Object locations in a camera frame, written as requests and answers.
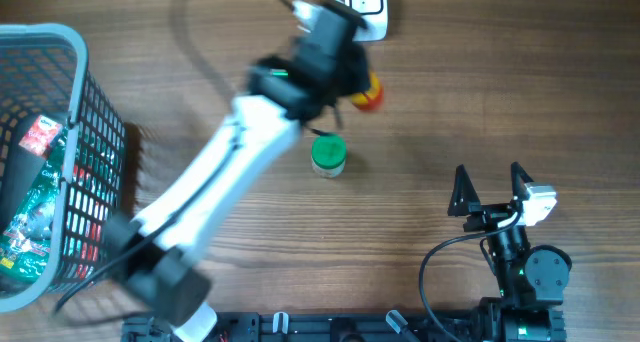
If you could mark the green lid jar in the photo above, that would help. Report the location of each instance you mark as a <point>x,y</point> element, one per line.
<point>328,155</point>

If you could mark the white barcode scanner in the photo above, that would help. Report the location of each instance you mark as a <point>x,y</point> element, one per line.
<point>375,14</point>

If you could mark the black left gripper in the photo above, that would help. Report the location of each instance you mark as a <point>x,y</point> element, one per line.
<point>361,78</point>

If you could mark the grey plastic shopping basket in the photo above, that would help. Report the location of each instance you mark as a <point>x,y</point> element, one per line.
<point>45,72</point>

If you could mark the red Kleenex tissue pack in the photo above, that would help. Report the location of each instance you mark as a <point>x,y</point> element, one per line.
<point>39,138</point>

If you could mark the red yellow sauce bottle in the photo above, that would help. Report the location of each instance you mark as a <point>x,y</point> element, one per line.
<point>371,99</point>

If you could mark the green 3M gloves package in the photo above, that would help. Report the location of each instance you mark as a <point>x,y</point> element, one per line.
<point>26,241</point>

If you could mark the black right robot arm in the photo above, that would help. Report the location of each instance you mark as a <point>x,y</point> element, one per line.
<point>531,279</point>

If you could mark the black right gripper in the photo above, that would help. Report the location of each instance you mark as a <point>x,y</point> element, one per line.
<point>486,215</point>

